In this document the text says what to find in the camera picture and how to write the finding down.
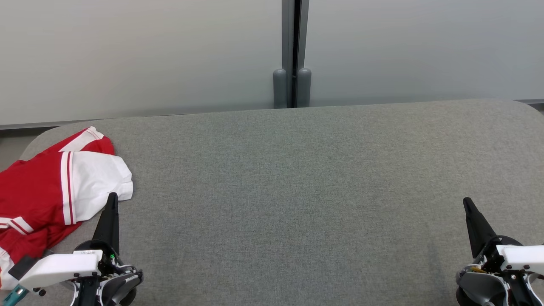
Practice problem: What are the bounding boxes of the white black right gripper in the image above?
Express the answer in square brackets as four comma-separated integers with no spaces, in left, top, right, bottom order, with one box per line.
[463,197,544,306]

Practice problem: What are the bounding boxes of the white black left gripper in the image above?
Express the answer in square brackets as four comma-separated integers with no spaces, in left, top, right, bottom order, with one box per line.
[19,193,137,306]

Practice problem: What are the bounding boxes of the red shorts with white stripe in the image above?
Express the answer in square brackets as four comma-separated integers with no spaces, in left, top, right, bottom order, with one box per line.
[0,126,116,290]

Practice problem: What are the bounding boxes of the teal cable connector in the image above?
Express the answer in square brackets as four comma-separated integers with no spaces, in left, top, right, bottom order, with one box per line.
[8,284,29,306]

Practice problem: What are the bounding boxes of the grey floor rail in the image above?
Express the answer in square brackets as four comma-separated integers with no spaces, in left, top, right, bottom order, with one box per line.
[0,120,98,130]

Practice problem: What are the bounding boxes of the grey cylindrical post foot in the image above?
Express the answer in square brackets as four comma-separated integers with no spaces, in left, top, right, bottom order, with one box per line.
[297,67,312,108]
[273,68,288,109]

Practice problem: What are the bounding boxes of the grey vertical partition post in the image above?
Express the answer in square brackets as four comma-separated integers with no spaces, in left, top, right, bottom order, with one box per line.
[281,0,310,109]

